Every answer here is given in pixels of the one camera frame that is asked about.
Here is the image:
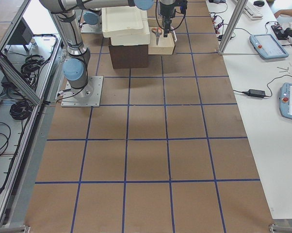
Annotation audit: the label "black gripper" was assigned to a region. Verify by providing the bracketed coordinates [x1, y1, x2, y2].
[160, 8, 176, 38]

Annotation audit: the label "grey orange handled scissors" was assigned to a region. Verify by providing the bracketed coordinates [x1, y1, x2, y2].
[151, 27, 162, 45]

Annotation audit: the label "wooden drawer with white handle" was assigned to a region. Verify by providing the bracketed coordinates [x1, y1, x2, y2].
[148, 27, 175, 55]

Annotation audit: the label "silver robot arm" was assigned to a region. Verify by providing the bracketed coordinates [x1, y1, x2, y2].
[159, 0, 176, 37]
[40, 0, 154, 97]

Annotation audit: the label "dark brown wooden cabinet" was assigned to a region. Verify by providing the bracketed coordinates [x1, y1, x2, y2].
[109, 43, 149, 69]

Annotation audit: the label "cream plastic tray organizer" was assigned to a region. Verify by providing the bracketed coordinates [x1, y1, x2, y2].
[102, 6, 150, 46]

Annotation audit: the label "white keyboard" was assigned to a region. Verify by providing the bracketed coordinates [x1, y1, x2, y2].
[243, 1, 263, 20]

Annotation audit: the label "black computer mouse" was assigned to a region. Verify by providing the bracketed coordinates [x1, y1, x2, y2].
[253, 0, 265, 7]

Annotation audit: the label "blue teach pendant far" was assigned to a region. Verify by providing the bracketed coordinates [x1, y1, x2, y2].
[249, 34, 289, 59]

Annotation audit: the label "blue teach pendant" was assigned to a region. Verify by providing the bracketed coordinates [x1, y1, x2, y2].
[249, 34, 289, 59]
[279, 83, 292, 119]

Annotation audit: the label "black power adapter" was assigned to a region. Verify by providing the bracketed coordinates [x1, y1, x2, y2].
[242, 89, 266, 98]

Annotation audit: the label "blue teach pendant near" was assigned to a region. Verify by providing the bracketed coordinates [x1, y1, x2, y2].
[279, 83, 292, 119]

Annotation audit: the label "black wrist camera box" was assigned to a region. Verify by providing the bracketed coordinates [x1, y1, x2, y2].
[176, 0, 188, 15]

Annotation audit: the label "aluminium frame post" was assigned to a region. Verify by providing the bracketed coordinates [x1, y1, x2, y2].
[218, 0, 247, 55]

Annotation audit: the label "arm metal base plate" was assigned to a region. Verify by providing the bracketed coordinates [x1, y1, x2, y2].
[61, 76, 104, 107]

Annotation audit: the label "coiled black cable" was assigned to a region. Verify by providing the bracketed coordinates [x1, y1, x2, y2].
[9, 100, 33, 120]

